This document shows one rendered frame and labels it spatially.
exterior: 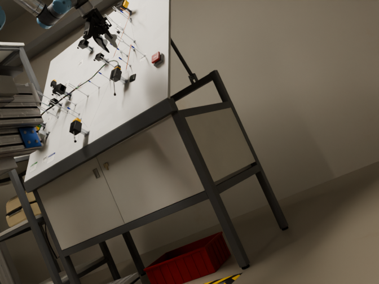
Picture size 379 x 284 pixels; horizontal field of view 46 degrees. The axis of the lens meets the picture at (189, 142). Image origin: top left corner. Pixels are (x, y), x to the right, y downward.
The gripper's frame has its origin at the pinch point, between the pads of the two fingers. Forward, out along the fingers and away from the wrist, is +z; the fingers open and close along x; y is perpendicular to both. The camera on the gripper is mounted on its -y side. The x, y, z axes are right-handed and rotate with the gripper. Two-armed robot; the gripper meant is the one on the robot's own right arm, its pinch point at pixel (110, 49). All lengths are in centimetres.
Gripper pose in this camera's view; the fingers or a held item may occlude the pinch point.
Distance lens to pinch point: 232.8
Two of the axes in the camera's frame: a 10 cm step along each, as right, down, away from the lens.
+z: 5.4, 7.5, 3.7
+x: -7.5, 2.4, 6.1
